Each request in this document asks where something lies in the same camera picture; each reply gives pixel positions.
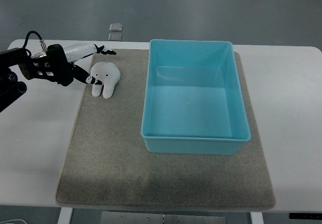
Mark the blue plastic box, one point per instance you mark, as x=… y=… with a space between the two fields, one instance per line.
x=193 y=99

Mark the black table control panel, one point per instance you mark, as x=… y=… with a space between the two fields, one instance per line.
x=306 y=216

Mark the white table leg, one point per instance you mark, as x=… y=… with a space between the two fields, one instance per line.
x=65 y=215
x=256 y=218

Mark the white left table leg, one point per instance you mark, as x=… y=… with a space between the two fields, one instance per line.
x=65 y=215

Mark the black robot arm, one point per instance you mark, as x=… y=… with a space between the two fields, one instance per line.
x=20 y=62

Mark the lower metal floor plate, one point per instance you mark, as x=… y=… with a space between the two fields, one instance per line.
x=115 y=37

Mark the metal table crossbar plate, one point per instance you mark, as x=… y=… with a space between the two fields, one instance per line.
x=129 y=217

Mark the upper metal floor plate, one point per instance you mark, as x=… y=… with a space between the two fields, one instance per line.
x=115 y=27

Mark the grey felt mat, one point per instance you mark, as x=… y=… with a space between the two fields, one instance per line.
x=107 y=163

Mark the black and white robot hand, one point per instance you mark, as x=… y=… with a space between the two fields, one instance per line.
x=68 y=63

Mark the metal floor plate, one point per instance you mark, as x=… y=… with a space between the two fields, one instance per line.
x=115 y=37
x=115 y=27

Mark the white tooth plush toy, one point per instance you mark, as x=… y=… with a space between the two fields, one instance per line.
x=109 y=74

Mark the white right table leg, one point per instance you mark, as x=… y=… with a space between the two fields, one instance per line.
x=256 y=218

